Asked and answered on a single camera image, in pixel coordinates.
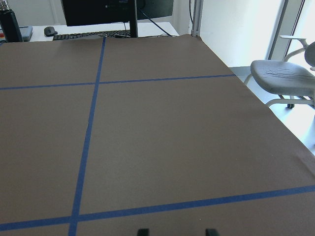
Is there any black computer mouse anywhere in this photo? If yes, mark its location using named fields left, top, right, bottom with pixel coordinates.
left=44, top=26, right=58, bottom=37

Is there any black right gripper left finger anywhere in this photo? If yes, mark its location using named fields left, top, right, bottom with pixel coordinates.
left=137, top=228, right=150, bottom=236

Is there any large black desk monitor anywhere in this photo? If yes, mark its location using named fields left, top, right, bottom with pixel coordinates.
left=61, top=0, right=174, bottom=37

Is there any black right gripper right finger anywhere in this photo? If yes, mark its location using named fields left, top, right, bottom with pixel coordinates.
left=205, top=229, right=218, bottom=236

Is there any black keyboard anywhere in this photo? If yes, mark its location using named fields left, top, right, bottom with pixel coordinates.
left=53, top=30, right=130, bottom=41

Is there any white grey office chair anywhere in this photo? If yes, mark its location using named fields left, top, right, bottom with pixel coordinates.
left=244, top=35, right=315, bottom=109

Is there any aluminium frame post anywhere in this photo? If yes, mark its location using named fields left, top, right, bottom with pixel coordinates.
left=191, top=0, right=203, bottom=37

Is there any black thermos bottle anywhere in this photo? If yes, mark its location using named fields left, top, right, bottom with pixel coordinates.
left=0, top=0, right=23, bottom=42

